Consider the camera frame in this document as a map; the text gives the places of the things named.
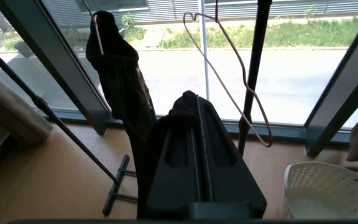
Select black garment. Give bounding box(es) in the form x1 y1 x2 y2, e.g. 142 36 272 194
136 90 202 219

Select window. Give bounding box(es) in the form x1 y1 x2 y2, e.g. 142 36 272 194
0 0 358 158

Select white laundry basket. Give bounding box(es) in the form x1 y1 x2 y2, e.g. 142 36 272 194
280 161 358 219

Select black shorts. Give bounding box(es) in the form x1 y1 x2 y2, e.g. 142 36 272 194
85 10 157 184

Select beige curtain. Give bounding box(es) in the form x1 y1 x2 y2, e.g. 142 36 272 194
0 60 54 147

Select black clothes rack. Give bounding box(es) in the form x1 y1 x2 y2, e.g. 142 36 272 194
0 0 273 217

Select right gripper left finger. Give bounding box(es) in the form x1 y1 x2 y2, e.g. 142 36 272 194
146 126 203 218

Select pink clothes hanger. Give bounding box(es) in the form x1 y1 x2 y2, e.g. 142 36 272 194
183 0 273 148
81 0 106 56

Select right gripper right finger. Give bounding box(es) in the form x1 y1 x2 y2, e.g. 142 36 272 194
196 95 267 218

